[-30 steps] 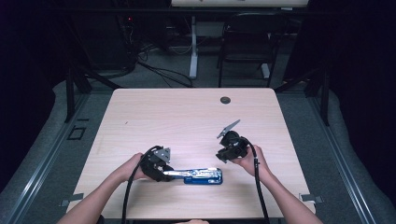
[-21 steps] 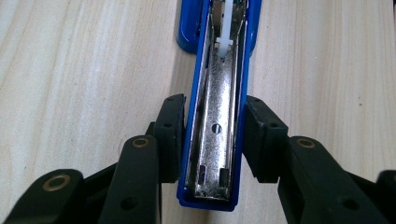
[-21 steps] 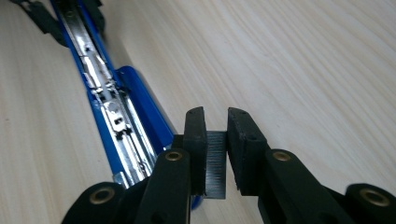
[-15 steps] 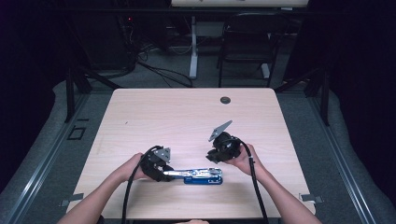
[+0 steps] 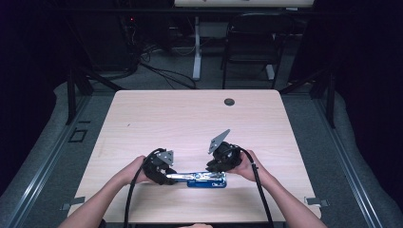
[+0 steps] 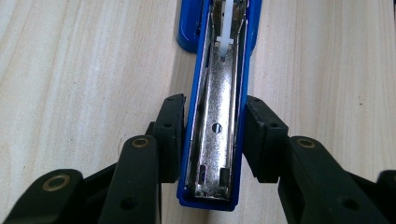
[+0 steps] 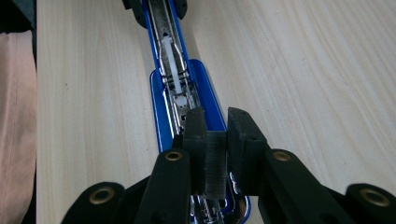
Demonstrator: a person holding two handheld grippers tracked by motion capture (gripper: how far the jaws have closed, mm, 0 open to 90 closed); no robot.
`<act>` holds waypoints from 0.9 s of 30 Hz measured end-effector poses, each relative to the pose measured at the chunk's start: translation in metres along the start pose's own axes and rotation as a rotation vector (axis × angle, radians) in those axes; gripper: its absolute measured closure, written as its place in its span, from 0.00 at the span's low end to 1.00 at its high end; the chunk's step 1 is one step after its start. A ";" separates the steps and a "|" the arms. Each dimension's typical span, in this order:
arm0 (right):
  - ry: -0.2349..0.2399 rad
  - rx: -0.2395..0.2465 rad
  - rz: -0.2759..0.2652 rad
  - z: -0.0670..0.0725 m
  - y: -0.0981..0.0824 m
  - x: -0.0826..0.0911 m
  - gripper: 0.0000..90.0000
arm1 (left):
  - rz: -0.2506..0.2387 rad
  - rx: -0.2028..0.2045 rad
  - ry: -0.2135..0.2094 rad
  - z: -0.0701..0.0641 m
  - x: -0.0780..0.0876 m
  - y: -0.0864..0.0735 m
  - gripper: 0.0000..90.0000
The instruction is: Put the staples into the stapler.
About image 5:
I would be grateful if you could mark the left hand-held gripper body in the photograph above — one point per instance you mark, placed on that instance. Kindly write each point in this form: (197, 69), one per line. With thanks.
(157, 166)

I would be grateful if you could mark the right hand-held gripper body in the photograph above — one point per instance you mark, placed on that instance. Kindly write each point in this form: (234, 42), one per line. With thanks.
(226, 155)

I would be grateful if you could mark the blue stapler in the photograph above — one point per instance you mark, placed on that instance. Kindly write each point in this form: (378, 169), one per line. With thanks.
(206, 182)

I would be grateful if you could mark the person's left hand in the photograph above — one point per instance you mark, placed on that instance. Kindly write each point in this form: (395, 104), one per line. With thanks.
(134, 172)

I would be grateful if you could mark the person's right hand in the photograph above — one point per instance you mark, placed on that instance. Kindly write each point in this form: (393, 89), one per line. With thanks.
(252, 167)

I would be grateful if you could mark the black table grommet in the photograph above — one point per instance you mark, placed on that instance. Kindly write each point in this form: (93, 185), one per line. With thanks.
(229, 102)

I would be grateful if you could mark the black tape rectangle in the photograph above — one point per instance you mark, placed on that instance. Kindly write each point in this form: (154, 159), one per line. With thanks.
(76, 141)

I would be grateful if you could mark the short black tape strip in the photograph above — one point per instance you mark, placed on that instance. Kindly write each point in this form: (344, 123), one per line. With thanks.
(84, 121)

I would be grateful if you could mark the grey tape piece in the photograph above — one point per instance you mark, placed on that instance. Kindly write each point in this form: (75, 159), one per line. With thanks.
(315, 201)
(74, 202)

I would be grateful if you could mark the white desk leg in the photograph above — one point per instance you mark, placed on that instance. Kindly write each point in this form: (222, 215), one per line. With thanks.
(270, 72)
(197, 47)

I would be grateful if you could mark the black folding chair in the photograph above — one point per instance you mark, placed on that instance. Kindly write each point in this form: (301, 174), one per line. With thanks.
(256, 47)

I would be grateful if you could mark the black metal frame post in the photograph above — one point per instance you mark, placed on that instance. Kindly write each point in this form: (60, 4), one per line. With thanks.
(71, 98)
(331, 101)

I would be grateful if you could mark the aluminium floor rail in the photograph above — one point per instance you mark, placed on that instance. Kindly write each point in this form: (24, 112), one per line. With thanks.
(352, 171)
(41, 177)

